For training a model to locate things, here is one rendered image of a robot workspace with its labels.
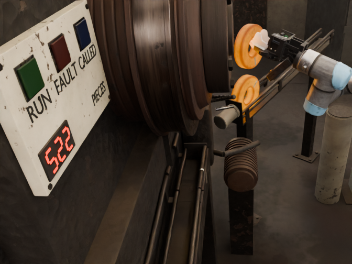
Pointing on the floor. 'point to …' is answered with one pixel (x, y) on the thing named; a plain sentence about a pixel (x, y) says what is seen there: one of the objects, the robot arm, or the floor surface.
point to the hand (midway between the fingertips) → (250, 41)
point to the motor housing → (241, 195)
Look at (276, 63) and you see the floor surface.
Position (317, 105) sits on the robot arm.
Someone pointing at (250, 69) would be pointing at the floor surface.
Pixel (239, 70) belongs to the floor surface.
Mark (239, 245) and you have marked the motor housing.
